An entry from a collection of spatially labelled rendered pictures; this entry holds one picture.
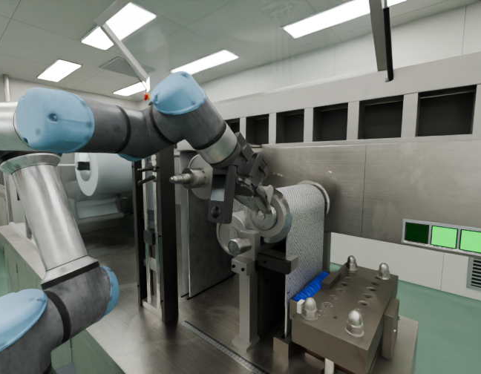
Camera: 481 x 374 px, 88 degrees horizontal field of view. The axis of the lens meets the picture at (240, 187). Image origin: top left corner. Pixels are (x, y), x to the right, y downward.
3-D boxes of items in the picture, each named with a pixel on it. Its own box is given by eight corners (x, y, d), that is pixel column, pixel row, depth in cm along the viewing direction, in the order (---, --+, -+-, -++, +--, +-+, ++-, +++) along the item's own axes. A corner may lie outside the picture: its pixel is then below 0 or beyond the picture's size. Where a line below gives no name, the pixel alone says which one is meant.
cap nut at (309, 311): (298, 316, 57) (299, 297, 57) (305, 309, 60) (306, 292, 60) (314, 323, 55) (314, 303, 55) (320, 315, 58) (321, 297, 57)
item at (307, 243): (284, 306, 63) (286, 235, 61) (320, 274, 81) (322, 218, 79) (286, 306, 63) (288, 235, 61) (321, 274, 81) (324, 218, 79)
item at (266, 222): (244, 213, 66) (261, 195, 62) (249, 211, 68) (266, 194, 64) (260, 236, 63) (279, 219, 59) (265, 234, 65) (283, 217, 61)
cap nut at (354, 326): (342, 332, 52) (343, 312, 52) (347, 323, 55) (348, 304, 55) (361, 340, 50) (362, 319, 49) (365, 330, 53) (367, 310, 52)
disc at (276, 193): (243, 237, 70) (243, 184, 68) (244, 237, 70) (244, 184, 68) (291, 248, 60) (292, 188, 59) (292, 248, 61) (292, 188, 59)
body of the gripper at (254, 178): (272, 169, 55) (247, 130, 47) (258, 201, 52) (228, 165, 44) (246, 168, 60) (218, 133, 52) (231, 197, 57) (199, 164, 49)
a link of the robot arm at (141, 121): (82, 119, 41) (129, 90, 37) (135, 128, 51) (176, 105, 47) (96, 165, 41) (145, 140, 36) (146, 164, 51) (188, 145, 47)
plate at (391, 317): (381, 355, 61) (384, 314, 60) (388, 334, 69) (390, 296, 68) (393, 361, 60) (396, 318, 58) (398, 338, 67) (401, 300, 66)
